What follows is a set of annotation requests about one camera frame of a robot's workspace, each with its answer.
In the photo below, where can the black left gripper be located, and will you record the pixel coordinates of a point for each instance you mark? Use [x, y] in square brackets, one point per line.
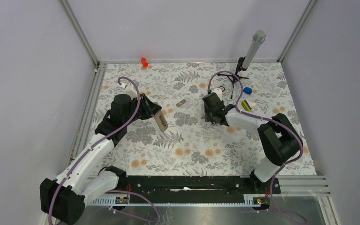
[149, 108]

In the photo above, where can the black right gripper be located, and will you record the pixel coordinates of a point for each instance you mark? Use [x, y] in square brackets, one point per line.
[208, 117]

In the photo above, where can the white remote control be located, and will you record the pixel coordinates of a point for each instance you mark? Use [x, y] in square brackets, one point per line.
[161, 121]

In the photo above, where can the grey battery compartment cover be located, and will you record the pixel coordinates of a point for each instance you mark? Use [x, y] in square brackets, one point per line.
[180, 103]

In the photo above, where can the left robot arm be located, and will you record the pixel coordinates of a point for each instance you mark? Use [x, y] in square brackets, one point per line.
[66, 197]

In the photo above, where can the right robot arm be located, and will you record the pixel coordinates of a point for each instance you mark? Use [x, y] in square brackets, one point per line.
[278, 137]

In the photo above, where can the black microphone tripod stand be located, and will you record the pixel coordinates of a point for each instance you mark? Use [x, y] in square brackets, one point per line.
[235, 77]

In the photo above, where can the blue plastic cap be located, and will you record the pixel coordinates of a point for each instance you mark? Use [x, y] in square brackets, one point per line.
[248, 90]

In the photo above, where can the floral patterned table mat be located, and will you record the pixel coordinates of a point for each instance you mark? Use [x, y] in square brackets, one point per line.
[190, 145]

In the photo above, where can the red plastic block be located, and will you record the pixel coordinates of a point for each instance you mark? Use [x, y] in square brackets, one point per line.
[144, 62]

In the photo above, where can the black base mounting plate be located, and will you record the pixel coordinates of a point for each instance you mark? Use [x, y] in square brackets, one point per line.
[144, 185]

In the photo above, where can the grey microphone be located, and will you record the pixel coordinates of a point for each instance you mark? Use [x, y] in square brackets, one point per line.
[258, 38]

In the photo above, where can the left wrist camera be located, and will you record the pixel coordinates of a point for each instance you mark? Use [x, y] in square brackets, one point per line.
[130, 89]

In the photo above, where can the aluminium frame rail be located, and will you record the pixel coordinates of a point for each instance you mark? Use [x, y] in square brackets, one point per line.
[44, 77]

